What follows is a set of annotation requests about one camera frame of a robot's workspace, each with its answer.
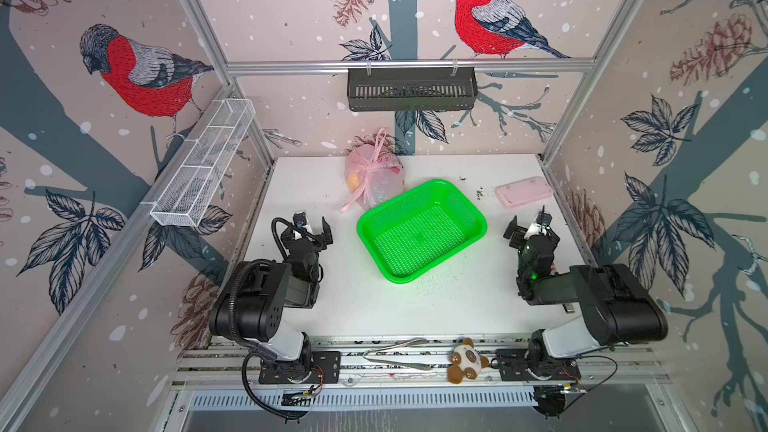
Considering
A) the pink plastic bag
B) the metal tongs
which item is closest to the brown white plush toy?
the metal tongs

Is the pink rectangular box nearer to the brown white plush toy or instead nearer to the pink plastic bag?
the pink plastic bag

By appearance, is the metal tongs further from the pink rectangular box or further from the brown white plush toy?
the pink rectangular box

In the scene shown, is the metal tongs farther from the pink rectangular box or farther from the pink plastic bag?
the pink rectangular box

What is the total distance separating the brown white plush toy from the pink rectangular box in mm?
519

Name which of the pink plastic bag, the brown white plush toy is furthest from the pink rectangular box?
the brown white plush toy

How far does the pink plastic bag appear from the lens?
102 centimetres

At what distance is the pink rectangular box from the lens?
1.08 meters

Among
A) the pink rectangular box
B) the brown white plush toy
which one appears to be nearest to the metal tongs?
the brown white plush toy

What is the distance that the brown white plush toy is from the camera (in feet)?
2.38

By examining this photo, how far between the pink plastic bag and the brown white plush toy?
494mm

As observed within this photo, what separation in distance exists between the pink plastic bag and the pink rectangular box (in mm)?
380

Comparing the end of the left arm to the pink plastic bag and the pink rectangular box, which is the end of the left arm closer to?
the pink plastic bag
